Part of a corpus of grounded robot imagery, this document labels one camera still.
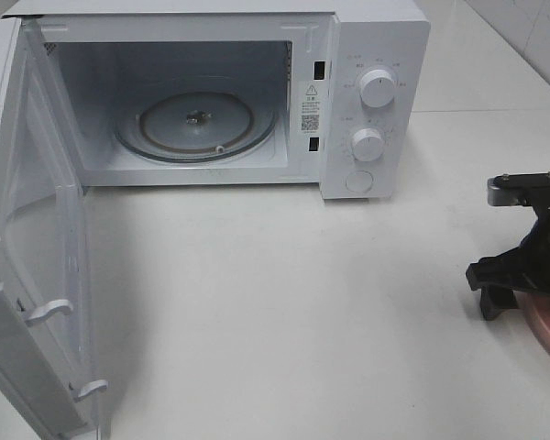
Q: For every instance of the glass microwave turntable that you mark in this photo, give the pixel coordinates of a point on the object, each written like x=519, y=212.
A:
x=196, y=127

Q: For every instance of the upper white power knob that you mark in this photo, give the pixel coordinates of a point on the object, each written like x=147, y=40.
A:
x=377, y=87

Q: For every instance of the white microwave door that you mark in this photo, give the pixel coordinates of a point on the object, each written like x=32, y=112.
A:
x=47, y=365

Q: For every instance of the pink round plate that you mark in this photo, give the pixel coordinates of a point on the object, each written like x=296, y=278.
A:
x=536, y=310

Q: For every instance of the white microwave oven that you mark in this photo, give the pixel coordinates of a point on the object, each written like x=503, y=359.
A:
x=303, y=58

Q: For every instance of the lower white timer knob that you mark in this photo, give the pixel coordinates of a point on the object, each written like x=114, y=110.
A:
x=367, y=144

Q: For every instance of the round white door button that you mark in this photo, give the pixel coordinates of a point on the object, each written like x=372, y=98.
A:
x=359, y=181

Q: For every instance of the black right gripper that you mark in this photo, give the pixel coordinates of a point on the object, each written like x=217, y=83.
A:
x=525, y=268

